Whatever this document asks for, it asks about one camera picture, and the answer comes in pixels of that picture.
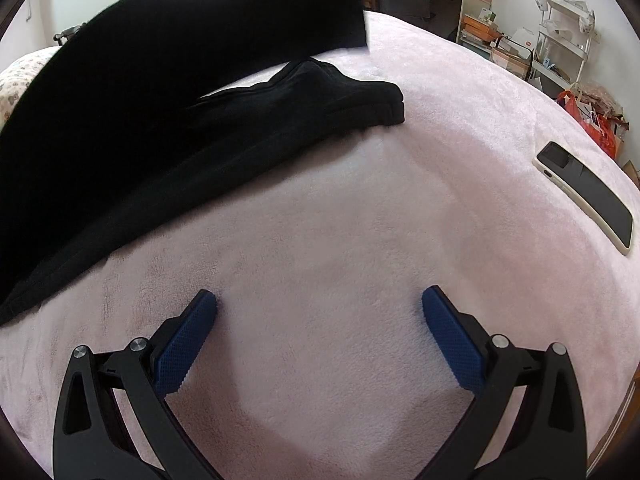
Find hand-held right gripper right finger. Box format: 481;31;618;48
417;285;587;480

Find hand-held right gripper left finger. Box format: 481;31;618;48
52;289;225;480

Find black pants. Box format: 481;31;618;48
0;0;407;328

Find pink bed blanket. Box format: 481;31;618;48
0;10;640;480

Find smartphone in white case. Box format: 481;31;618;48
534;141;635;256

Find orange plastic bag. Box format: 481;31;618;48
557;89;621;161

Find printed cardboard box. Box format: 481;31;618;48
490;35;533;78

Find rolled floral duvet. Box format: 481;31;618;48
0;46;61;126

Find white carton with orange mark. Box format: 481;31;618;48
510;27;538;51

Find black chair frame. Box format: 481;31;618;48
52;25;86;46

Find white wire rack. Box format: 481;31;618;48
530;0;598;86

